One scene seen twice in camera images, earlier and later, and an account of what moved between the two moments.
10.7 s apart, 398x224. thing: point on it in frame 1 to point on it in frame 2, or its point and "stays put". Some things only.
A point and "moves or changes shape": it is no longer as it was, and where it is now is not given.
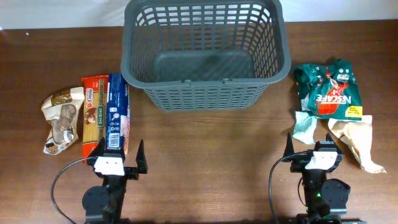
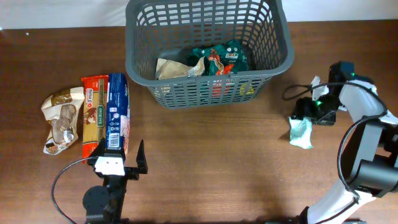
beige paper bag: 356,135 moves or changes shape
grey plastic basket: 204,55 stays put
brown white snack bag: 62,110 stays put
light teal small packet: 305,125 moves or changes shape
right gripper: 300,162 to 303,109
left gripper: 134,172 stays put
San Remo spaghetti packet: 94,97 stays put
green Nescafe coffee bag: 329,91 moves or changes shape
